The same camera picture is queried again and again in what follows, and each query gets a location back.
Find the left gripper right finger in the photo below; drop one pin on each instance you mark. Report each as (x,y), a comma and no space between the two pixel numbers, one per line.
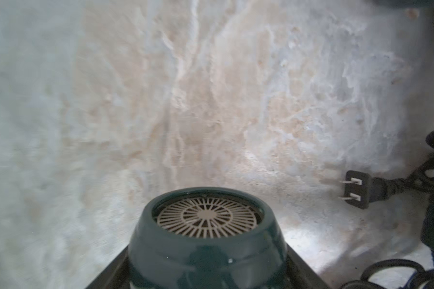
(299,275)

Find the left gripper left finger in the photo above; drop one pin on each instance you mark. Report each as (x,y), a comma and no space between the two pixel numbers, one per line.
(116,275)

